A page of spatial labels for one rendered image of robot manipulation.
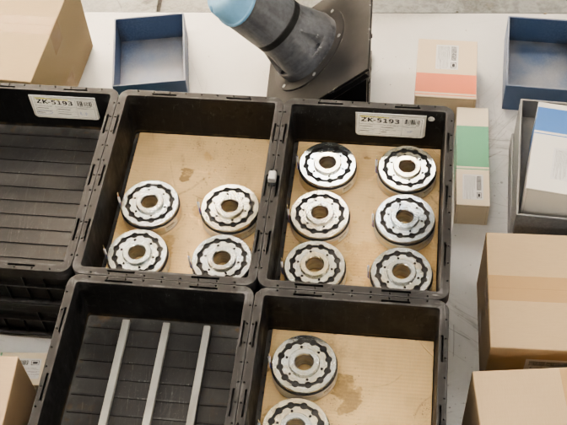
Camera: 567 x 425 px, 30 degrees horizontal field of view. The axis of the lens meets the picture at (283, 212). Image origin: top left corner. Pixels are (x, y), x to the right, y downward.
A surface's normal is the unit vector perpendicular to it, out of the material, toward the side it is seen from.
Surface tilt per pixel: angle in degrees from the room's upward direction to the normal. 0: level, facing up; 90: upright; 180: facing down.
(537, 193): 90
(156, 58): 0
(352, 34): 43
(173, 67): 0
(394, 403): 0
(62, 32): 90
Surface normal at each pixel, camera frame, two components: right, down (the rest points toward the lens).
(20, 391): 1.00, 0.02
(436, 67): -0.04, -0.59
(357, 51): -0.72, -0.46
